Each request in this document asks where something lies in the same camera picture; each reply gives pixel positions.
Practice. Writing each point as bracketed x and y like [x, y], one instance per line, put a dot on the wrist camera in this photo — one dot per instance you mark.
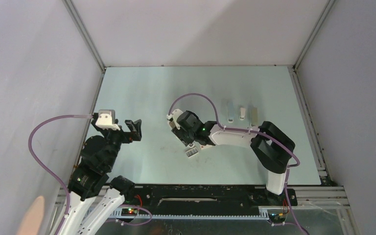
[172, 119]
[105, 120]

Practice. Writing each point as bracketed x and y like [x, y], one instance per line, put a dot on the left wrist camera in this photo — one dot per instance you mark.
[105, 120]

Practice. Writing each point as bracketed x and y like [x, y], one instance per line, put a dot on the cream stapler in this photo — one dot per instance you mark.
[254, 120]

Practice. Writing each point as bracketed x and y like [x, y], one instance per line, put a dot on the light blue stapler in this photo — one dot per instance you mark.
[231, 112]

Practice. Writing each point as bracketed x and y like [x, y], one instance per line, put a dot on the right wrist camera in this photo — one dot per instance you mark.
[172, 119]

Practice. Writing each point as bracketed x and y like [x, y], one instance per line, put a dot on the small white stapler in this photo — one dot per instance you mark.
[242, 113]

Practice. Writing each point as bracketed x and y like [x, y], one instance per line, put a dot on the staple tray with staples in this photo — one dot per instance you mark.
[192, 152]

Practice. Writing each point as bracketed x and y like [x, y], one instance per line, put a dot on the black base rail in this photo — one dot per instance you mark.
[209, 201]

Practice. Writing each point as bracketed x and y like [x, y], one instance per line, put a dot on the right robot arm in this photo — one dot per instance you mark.
[272, 147]

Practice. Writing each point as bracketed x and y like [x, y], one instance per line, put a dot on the beige object in corner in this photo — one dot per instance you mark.
[33, 218]

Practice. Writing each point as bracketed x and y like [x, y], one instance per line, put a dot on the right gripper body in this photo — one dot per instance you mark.
[187, 137]

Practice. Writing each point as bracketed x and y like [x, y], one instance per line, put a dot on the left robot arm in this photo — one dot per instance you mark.
[98, 155]

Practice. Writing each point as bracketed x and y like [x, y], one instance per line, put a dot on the staple box sleeve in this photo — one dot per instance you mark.
[203, 147]

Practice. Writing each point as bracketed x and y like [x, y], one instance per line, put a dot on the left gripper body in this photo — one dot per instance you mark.
[115, 137]

